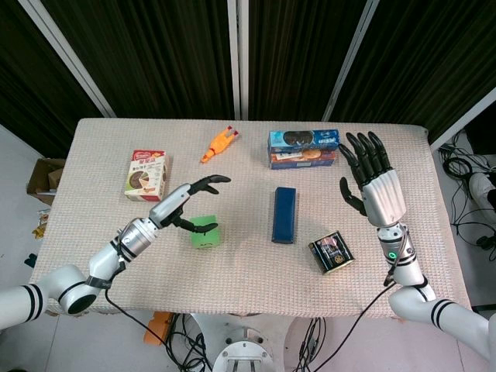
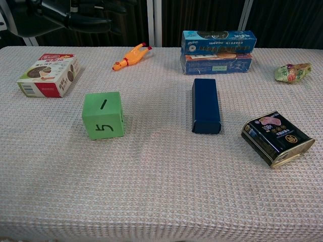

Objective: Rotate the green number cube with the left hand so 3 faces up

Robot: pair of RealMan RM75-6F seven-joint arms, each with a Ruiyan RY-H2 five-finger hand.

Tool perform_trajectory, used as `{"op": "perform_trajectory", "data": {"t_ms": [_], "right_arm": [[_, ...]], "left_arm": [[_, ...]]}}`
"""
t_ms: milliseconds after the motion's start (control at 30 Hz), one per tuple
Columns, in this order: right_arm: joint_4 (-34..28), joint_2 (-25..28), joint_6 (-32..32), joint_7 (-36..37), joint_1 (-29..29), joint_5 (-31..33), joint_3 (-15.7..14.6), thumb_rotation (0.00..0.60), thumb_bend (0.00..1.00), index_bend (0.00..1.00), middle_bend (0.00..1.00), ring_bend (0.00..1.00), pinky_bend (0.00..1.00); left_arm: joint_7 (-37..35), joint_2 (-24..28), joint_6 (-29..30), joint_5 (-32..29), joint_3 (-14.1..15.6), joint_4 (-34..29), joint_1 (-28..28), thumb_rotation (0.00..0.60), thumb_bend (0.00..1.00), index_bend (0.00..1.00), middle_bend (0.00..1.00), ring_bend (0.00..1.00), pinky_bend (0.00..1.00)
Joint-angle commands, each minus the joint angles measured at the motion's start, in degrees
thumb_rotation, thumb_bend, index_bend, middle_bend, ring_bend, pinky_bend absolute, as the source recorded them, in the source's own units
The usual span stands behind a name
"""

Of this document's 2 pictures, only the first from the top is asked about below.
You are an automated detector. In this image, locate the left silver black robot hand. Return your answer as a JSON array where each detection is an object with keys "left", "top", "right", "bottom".
[{"left": 149, "top": 174, "right": 233, "bottom": 234}]

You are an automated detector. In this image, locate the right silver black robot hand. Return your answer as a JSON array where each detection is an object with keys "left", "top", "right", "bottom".
[{"left": 339, "top": 131, "right": 408, "bottom": 228}]

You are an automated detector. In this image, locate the green numbered foam cube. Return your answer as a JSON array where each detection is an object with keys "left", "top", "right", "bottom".
[{"left": 188, "top": 214, "right": 223, "bottom": 251}]

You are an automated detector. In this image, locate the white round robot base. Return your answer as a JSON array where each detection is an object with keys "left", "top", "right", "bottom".
[{"left": 212, "top": 335, "right": 274, "bottom": 372}]

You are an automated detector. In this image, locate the red white food box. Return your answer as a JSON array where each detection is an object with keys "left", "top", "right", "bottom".
[{"left": 123, "top": 149, "right": 173, "bottom": 203}]

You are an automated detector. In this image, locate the orange rubber chicken toy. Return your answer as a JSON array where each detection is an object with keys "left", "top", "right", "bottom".
[{"left": 199, "top": 125, "right": 241, "bottom": 164}]

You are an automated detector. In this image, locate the black luncheon meat can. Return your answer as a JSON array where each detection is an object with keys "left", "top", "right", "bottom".
[{"left": 308, "top": 230, "right": 356, "bottom": 276}]

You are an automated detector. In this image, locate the dark blue biscuit box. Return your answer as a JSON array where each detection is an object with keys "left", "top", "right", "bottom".
[{"left": 269, "top": 148, "right": 338, "bottom": 171}]

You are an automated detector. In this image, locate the light blue cookie box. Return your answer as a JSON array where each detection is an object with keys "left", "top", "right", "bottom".
[{"left": 268, "top": 129, "right": 343, "bottom": 151}]

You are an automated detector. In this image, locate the white rounded device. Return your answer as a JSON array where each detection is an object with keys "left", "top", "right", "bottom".
[{"left": 466, "top": 171, "right": 496, "bottom": 215}]

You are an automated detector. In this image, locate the dark blue rectangular box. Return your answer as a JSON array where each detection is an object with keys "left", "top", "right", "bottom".
[{"left": 270, "top": 186, "right": 299, "bottom": 246}]

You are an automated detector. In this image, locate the beige waffle tablecloth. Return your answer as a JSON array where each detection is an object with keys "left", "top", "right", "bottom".
[{"left": 29, "top": 117, "right": 474, "bottom": 321}]

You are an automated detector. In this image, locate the orange plastic object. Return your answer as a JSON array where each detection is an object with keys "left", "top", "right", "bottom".
[{"left": 143, "top": 311, "right": 174, "bottom": 346}]

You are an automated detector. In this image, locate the brown cardboard box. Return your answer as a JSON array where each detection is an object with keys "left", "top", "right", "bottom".
[{"left": 26, "top": 157, "right": 67, "bottom": 207}]

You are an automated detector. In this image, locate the dark pleated partition panel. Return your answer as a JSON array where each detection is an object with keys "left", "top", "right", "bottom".
[
  {"left": 336, "top": 0, "right": 496, "bottom": 133},
  {"left": 247, "top": 0, "right": 367, "bottom": 122},
  {"left": 41, "top": 0, "right": 236, "bottom": 119},
  {"left": 0, "top": 0, "right": 102, "bottom": 159}
]

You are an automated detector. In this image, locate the black floor cable bundle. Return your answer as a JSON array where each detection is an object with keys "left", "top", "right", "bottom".
[{"left": 439, "top": 130, "right": 496, "bottom": 250}]

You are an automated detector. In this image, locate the white frame post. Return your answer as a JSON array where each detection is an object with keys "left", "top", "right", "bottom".
[
  {"left": 429, "top": 86, "right": 496, "bottom": 151},
  {"left": 17, "top": 0, "right": 118, "bottom": 119},
  {"left": 226, "top": 0, "right": 251, "bottom": 121},
  {"left": 321, "top": 0, "right": 383, "bottom": 122}
]

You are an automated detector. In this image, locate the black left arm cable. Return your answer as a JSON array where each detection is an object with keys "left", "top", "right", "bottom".
[{"left": 104, "top": 285, "right": 213, "bottom": 372}]

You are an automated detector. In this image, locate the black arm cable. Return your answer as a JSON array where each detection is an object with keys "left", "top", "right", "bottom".
[
  {"left": 308, "top": 279, "right": 398, "bottom": 372},
  {"left": 104, "top": 285, "right": 213, "bottom": 372}
]

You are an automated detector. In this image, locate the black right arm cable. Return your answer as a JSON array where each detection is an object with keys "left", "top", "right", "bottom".
[{"left": 308, "top": 279, "right": 398, "bottom": 372}]

